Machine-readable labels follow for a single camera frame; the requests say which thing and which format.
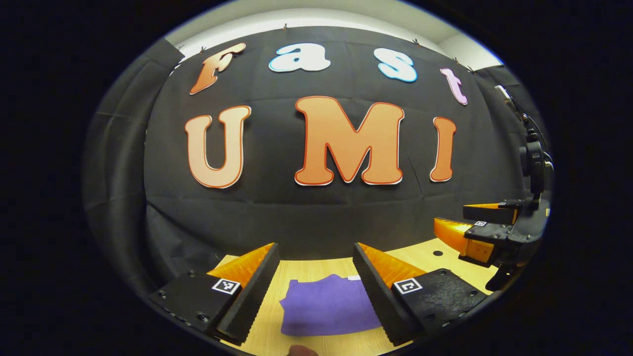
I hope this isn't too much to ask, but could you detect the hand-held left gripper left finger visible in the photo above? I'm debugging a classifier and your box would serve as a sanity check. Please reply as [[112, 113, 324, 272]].
[[148, 242, 280, 347]]

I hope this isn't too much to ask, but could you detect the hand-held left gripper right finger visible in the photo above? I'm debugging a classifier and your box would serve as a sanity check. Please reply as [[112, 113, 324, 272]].
[[352, 242, 490, 347]]

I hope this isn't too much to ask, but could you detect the purple button shirt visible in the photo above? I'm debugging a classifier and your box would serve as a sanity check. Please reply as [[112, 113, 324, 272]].
[[279, 274, 381, 337]]

